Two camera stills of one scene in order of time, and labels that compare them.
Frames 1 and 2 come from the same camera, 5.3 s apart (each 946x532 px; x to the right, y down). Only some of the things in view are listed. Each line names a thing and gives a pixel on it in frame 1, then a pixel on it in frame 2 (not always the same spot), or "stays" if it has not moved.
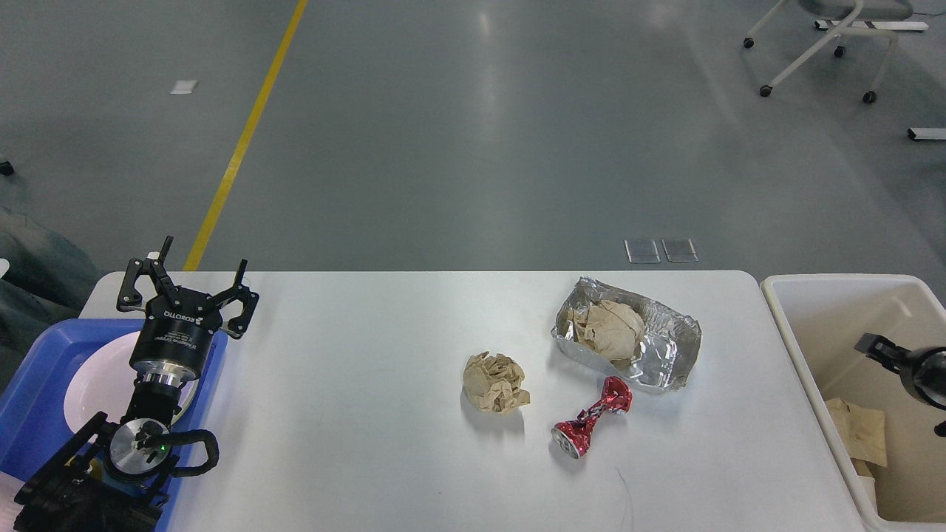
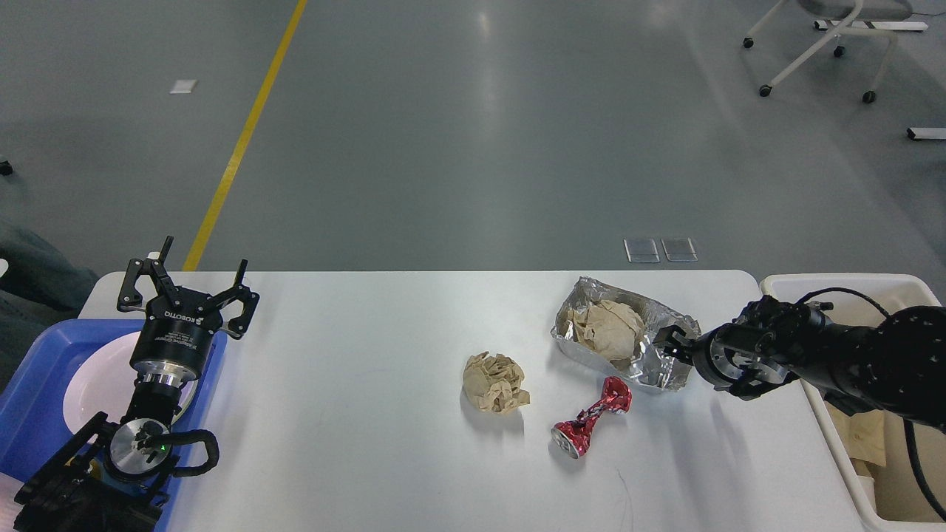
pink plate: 102,380 stays
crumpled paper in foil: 612,329 stays
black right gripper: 923,374 → 732,350
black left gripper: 173,339 stays
